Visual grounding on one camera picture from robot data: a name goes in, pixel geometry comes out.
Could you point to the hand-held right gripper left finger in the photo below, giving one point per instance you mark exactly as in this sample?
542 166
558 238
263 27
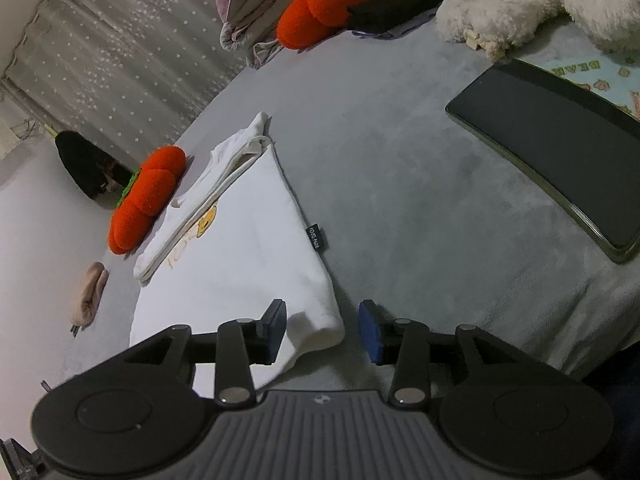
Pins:
275 330

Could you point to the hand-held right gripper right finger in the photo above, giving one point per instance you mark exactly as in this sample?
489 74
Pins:
370 332

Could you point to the white long-sleeve shirt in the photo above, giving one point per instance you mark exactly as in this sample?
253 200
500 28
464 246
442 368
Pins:
250 250

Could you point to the black hanging garment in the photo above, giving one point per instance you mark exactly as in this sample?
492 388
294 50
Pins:
82 165

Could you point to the black tablet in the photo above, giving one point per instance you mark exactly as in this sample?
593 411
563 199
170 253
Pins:
550 145

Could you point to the folded grey pink quilt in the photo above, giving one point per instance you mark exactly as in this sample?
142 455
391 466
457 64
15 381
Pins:
255 25

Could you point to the grey star-print curtain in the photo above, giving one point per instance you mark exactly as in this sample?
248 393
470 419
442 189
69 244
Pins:
125 50

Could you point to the cartoon printed mat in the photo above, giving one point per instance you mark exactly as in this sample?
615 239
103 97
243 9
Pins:
610 80

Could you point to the white plush toy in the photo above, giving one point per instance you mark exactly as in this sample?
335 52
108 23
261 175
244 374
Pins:
510 0

